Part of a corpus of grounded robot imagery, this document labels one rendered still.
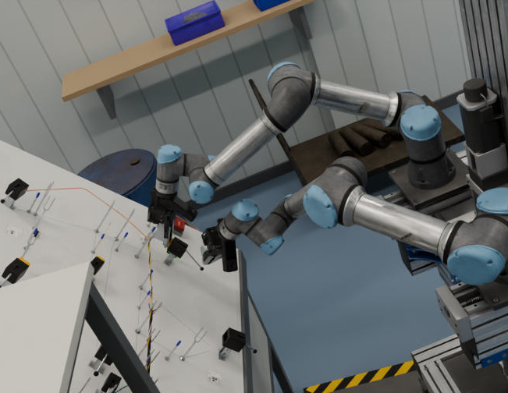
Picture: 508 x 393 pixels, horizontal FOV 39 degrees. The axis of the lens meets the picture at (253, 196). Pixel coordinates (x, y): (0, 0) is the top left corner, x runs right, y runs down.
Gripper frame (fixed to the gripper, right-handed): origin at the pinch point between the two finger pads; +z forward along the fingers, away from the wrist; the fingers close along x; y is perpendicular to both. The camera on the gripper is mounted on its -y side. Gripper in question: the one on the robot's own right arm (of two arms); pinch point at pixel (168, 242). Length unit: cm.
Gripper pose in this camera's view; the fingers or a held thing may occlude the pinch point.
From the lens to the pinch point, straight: 247.1
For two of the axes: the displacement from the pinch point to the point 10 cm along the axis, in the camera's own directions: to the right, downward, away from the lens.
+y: -9.8, -1.8, 0.8
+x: -1.5, 4.4, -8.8
